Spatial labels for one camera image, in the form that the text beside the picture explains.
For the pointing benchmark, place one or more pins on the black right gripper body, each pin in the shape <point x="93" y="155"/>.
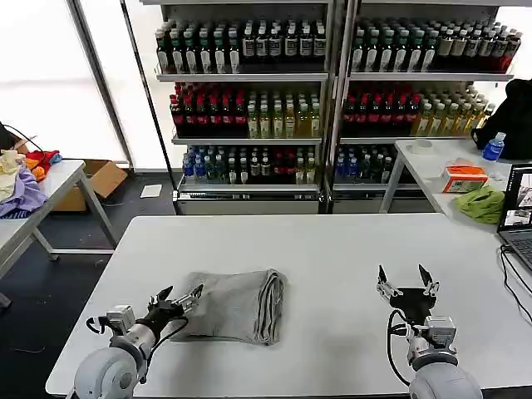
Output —
<point x="413" y="303"/>

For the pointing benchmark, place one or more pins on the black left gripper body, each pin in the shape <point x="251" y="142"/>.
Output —
<point x="164" y="316"/>

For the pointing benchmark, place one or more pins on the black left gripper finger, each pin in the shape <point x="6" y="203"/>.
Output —
<point x="187" y="300"/>
<point x="160" y="297"/>

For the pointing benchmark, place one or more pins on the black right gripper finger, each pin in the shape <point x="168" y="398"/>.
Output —
<point x="430" y="287"/>
<point x="388" y="287"/>

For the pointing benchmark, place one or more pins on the grey printed shirt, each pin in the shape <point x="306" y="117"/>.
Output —
<point x="237" y="305"/>

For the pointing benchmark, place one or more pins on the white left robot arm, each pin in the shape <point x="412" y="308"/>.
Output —
<point x="112" y="361"/>

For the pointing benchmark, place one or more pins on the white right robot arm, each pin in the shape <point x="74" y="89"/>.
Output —
<point x="440" y="365"/>

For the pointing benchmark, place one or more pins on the green cloth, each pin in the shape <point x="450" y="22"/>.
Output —
<point x="480" y="203"/>

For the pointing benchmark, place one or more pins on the white paper sheet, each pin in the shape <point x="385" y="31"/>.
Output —
<point x="151" y="191"/>

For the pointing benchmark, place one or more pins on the orange tissue box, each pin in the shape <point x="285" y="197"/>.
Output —
<point x="463" y="179"/>

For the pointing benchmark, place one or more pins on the laptop computer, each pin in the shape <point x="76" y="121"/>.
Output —
<point x="517" y="216"/>

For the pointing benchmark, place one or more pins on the white side table with goods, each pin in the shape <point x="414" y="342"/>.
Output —
<point x="424" y="166"/>

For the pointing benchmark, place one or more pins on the brown cardboard box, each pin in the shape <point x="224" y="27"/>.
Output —
<point x="99" y="176"/>

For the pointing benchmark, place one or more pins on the blue water bottle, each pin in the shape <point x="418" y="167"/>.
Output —
<point x="494" y="147"/>

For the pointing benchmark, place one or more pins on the white side table with clothes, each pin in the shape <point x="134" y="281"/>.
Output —
<point x="62" y="174"/>

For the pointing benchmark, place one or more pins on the purple cloth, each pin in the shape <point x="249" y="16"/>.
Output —
<point x="25" y="195"/>

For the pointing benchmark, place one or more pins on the orange cloth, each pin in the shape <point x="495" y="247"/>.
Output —
<point x="39" y="173"/>

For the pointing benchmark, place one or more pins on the bottle shelf with wide bays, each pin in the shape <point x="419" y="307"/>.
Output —
<point x="415" y="104"/>

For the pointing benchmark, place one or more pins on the red cloth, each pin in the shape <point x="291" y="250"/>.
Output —
<point x="39" y="158"/>

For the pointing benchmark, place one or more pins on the black bag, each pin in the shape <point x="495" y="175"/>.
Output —
<point x="513" y="116"/>

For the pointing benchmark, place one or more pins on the thin black pole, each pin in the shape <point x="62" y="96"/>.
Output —
<point x="149" y="104"/>

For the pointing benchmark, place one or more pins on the cream cloth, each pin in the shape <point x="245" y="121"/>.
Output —
<point x="9" y="170"/>

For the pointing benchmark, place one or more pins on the bottle shelf with narrow bays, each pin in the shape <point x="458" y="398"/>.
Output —
<point x="249" y="104"/>

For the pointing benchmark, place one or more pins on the grey window frame beam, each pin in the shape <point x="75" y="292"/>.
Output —
<point x="97" y="79"/>

